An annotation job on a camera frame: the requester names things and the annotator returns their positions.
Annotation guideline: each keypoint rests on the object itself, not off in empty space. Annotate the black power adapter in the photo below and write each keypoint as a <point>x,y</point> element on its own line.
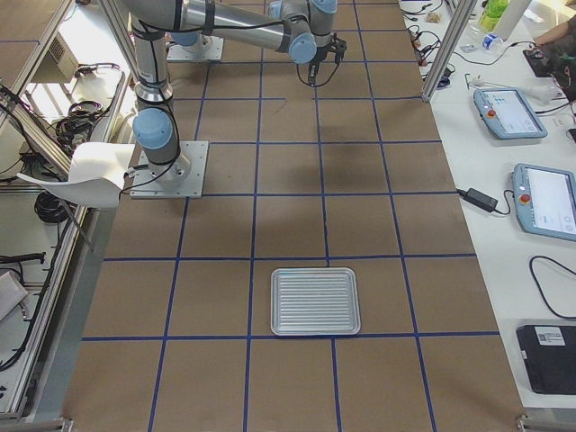
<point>478,199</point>

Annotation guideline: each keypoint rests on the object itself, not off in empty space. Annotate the black flat box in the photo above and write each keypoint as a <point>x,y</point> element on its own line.
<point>549,357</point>

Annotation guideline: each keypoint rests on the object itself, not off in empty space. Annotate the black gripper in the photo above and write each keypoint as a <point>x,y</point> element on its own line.
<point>319,56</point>

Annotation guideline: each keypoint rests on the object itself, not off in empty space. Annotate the aluminium frame post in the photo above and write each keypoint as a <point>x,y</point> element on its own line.
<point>452,35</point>

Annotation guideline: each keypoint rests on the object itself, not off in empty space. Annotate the ribbed metal tray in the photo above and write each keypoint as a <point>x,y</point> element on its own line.
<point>314,301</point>

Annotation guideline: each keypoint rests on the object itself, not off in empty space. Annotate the near teach pendant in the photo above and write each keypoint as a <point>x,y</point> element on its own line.
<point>545,200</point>

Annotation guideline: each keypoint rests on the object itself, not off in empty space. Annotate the white plastic chair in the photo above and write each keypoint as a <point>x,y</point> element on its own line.
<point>94,180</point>

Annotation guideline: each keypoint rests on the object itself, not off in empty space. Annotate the teach pendant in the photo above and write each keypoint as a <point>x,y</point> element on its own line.
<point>545,200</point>
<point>508,115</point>

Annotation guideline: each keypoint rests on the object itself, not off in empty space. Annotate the far teach pendant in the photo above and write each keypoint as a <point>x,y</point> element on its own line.
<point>508,115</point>

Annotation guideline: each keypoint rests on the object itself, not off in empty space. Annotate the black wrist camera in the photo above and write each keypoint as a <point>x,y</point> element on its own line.
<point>338,48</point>

